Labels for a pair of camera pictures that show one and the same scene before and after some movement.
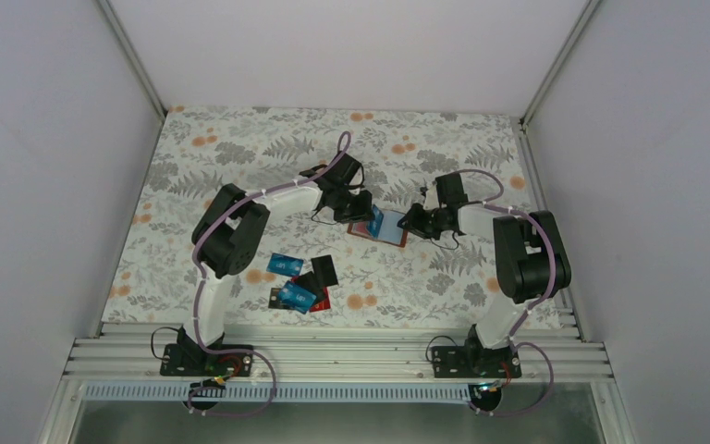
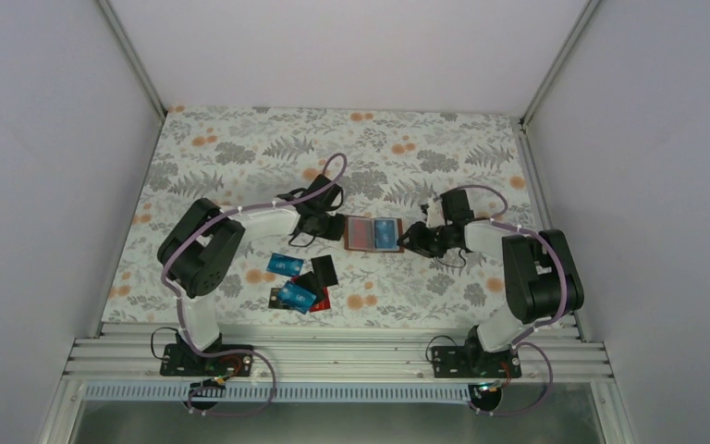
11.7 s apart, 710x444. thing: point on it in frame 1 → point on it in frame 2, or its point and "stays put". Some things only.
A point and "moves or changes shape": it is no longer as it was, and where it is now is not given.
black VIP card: (273, 301) stays put
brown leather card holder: (389, 232) moves or changes shape
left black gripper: (363, 210) → (334, 233)
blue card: (295, 297) stays put
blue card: (285, 265) stays put
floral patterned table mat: (316, 270) stays put
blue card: (374, 223) → (384, 233)
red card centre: (324, 304) stays put
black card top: (324, 269) stays put
